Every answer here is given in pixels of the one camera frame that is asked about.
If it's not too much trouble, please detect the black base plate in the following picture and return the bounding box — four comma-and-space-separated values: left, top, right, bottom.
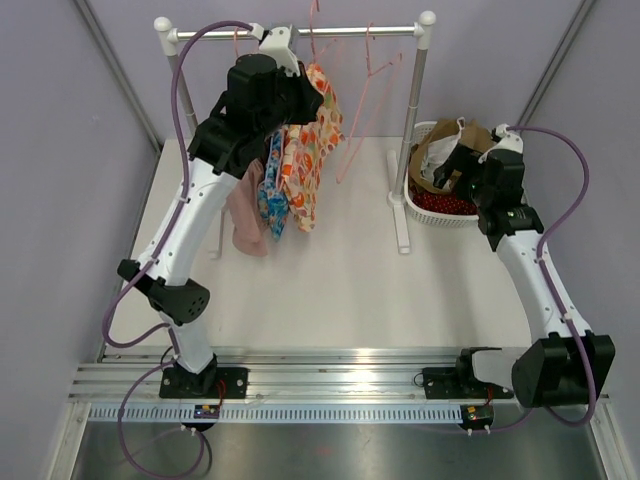
421, 367, 514, 400
159, 366, 249, 400

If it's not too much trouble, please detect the orange tulip floral skirt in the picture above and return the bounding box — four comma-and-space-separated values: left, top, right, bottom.
281, 63, 345, 233

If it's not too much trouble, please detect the white clothes rack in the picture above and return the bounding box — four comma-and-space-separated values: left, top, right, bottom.
154, 11, 436, 255

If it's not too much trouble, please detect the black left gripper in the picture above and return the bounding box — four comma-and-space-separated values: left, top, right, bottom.
255, 60, 323, 139

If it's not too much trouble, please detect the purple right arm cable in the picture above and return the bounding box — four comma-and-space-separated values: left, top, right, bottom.
462, 124, 599, 435

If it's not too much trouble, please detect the pink hanger of red skirt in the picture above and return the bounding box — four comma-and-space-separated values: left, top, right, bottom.
335, 23, 404, 184

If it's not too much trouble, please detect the blue floral skirt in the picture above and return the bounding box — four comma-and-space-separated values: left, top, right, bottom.
257, 130, 289, 242

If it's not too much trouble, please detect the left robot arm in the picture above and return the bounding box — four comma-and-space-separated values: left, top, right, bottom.
117, 53, 323, 397

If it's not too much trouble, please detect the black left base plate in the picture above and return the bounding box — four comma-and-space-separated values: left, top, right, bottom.
159, 366, 249, 400

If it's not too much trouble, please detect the white perforated cable duct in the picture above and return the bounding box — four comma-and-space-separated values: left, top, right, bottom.
88, 403, 462, 424

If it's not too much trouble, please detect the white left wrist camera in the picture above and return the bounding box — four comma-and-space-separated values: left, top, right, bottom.
258, 25, 301, 77

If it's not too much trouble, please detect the white plastic basket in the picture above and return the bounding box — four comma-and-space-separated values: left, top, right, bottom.
403, 121, 479, 228

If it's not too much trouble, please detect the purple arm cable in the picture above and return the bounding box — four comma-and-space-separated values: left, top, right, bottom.
101, 19, 261, 476
462, 124, 599, 435

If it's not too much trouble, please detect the pink hanger of tan skirt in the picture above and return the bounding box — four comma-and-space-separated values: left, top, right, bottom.
307, 0, 346, 66

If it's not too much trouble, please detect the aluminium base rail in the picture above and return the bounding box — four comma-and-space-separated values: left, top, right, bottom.
67, 344, 611, 404

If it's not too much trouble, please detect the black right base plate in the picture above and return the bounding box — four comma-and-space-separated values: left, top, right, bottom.
421, 367, 514, 400

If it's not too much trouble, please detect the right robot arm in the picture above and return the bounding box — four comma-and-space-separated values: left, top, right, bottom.
434, 145, 615, 410

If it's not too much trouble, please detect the red polka dot skirt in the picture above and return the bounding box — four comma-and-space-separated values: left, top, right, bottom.
412, 191, 477, 216

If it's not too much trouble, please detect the pink pleated skirt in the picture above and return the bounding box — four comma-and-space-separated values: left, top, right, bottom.
227, 159, 268, 257

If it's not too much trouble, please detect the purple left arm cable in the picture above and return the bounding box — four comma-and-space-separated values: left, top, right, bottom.
101, 19, 261, 476

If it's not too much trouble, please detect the tan brown skirt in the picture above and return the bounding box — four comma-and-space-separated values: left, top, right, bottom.
408, 117, 495, 195

